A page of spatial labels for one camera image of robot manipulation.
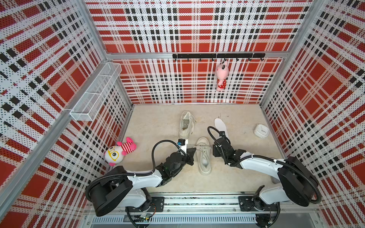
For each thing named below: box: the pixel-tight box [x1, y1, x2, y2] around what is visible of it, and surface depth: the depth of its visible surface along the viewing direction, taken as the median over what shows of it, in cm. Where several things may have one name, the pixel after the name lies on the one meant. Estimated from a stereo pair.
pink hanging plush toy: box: [215, 60, 230, 92], surface depth 95 cm
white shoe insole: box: [213, 117, 228, 138], surface depth 110 cm
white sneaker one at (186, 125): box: [178, 110, 197, 140], surface depth 101 cm
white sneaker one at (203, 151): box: [195, 136, 212, 176], surface depth 86 cm
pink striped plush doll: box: [104, 136, 137, 167], surface depth 88 cm
